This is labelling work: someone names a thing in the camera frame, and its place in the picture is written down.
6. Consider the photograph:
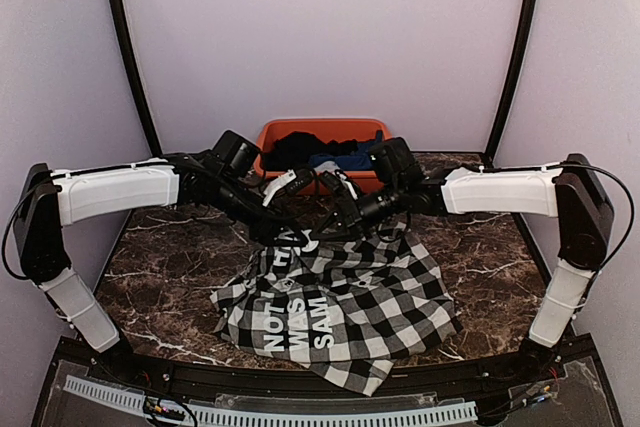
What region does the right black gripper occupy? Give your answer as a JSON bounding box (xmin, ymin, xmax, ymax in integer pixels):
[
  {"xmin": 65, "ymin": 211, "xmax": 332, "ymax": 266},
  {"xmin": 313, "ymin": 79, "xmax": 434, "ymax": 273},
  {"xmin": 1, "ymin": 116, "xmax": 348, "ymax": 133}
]
[{"xmin": 309, "ymin": 177, "xmax": 405, "ymax": 240}]

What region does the black white plaid shirt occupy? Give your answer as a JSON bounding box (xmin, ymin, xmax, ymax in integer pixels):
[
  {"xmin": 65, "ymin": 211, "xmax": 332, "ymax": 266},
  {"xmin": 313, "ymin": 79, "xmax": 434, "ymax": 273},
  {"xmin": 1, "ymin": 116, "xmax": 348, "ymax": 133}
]
[{"xmin": 210, "ymin": 222, "xmax": 462, "ymax": 397}]

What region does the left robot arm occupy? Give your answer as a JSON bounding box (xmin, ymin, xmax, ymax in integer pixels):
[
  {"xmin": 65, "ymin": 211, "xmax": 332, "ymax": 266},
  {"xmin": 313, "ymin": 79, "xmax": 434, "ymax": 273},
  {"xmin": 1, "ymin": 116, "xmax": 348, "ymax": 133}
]
[{"xmin": 3, "ymin": 130, "xmax": 297, "ymax": 383}]

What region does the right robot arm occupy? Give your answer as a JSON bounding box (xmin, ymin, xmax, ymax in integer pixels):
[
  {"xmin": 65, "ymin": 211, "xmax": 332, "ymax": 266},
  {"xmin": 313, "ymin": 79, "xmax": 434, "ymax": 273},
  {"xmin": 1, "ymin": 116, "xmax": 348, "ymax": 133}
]
[{"xmin": 310, "ymin": 137, "xmax": 618, "ymax": 381}]

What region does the blue garment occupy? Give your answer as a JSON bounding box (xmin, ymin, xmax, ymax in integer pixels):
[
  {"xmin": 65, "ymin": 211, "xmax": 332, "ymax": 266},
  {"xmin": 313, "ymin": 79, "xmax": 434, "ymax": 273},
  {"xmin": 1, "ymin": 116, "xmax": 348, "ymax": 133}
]
[{"xmin": 308, "ymin": 130, "xmax": 384, "ymax": 171}]

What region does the black garment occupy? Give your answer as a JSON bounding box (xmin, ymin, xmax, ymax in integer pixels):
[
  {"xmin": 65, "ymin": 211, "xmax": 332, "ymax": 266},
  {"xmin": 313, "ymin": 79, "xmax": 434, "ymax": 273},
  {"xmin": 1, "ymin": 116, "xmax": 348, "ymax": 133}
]
[{"xmin": 262, "ymin": 131, "xmax": 345, "ymax": 171}]

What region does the orange plastic basin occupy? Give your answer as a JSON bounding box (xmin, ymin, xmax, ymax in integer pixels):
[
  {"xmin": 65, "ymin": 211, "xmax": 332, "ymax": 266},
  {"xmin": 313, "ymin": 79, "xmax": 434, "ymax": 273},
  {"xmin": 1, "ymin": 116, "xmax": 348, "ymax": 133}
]
[{"xmin": 254, "ymin": 118, "xmax": 391, "ymax": 192}]

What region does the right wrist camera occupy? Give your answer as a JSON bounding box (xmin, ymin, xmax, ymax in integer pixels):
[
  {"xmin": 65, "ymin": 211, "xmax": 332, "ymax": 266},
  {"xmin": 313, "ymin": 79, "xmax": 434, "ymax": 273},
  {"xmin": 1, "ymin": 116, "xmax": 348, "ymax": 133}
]
[{"xmin": 318, "ymin": 170, "xmax": 362, "ymax": 200}]

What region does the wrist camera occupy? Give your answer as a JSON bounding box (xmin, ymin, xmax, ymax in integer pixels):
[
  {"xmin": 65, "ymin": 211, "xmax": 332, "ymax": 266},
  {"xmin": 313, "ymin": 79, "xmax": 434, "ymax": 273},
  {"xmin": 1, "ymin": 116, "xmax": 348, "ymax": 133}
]
[
  {"xmin": 262, "ymin": 169, "xmax": 314, "ymax": 207},
  {"xmin": 318, "ymin": 170, "xmax": 362, "ymax": 200}
]

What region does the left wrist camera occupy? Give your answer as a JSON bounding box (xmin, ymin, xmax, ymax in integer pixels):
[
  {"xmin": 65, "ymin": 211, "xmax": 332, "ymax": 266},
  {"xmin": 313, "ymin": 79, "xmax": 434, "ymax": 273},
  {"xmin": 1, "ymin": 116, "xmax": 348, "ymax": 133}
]
[{"xmin": 262, "ymin": 169, "xmax": 314, "ymax": 207}]

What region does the white slotted cable duct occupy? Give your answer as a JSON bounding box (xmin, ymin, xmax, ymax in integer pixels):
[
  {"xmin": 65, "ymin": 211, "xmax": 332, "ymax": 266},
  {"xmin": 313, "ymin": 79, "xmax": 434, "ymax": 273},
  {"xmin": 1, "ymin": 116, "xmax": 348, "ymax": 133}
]
[{"xmin": 63, "ymin": 375, "xmax": 478, "ymax": 427}]

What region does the black front rail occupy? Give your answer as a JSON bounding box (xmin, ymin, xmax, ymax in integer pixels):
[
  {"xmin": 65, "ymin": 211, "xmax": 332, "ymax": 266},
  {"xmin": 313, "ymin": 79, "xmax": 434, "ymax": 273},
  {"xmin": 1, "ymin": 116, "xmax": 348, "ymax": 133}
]
[{"xmin": 77, "ymin": 346, "xmax": 568, "ymax": 401}]

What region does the left black frame post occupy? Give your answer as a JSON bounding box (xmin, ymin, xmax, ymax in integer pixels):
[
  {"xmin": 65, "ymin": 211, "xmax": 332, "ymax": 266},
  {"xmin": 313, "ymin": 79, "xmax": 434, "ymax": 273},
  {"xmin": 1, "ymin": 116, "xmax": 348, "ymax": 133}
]
[{"xmin": 108, "ymin": 0, "xmax": 162, "ymax": 156}]

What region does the black frame post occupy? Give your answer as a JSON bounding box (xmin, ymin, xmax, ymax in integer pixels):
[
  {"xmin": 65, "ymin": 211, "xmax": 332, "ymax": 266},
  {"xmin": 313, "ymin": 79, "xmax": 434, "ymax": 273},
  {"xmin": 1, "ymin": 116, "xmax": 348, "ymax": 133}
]
[
  {"xmin": 108, "ymin": 0, "xmax": 162, "ymax": 156},
  {"xmin": 484, "ymin": 0, "xmax": 537, "ymax": 163}
]

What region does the right black frame post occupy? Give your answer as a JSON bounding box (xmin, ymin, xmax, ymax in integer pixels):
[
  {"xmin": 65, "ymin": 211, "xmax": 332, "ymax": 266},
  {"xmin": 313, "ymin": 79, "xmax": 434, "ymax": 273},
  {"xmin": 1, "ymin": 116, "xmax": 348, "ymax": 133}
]
[{"xmin": 484, "ymin": 0, "xmax": 537, "ymax": 163}]

